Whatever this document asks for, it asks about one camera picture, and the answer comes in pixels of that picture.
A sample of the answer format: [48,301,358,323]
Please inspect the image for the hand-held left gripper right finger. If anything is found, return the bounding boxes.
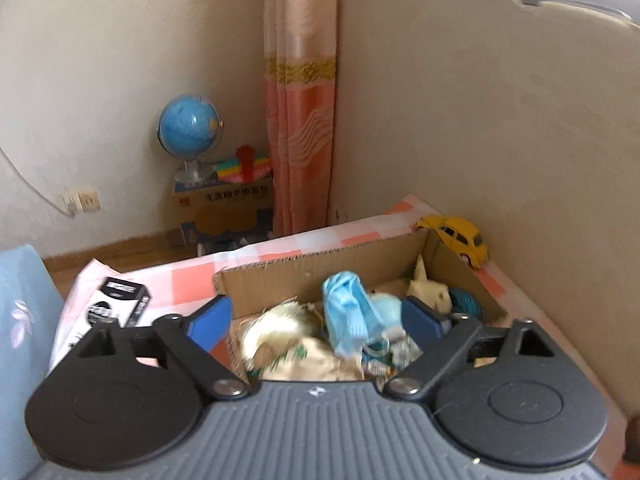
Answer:
[382,296,562,402]

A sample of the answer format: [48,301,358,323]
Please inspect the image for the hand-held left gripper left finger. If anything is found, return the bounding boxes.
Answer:
[75,295,252,402]

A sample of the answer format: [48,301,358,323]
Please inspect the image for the white plush toy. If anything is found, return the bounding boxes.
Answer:
[407,255,453,313]

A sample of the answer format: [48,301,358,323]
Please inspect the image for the light blue face mask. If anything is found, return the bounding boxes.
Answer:
[369,294,407,337]

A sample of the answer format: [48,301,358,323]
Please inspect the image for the blue patterned sachet with tassel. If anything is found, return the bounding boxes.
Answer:
[362,285,485,376]

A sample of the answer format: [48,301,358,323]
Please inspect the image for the white fluffy ball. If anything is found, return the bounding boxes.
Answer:
[240,300,366,382]

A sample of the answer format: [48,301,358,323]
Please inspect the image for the yellow toy car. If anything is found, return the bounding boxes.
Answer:
[416,216,490,268]

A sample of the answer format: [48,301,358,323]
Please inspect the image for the black and white long box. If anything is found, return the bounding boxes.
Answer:
[85,276,153,331]

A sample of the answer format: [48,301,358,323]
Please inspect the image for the printed cardboard box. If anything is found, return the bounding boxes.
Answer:
[172,175,275,250]

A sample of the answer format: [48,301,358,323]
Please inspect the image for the pink checked tablecloth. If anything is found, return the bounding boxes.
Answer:
[50,194,626,480]

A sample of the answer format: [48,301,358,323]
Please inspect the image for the rainbow pop toy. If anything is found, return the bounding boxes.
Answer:
[210,156,273,185]

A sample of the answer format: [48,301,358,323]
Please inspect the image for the red toy piece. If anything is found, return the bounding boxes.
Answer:
[236,146,257,181]

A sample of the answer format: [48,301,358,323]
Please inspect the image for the light blue blanket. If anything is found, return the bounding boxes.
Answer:
[0,245,67,480]

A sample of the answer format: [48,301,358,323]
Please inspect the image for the blue desk globe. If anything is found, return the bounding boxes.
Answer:
[156,94,223,183]

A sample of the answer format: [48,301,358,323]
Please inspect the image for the pink patterned curtain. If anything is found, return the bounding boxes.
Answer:
[262,0,341,238]

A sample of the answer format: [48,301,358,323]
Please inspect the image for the white wall socket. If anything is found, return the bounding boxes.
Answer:
[61,189,101,216]

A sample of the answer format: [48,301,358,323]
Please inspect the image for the white wall cable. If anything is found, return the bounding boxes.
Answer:
[0,147,76,217]

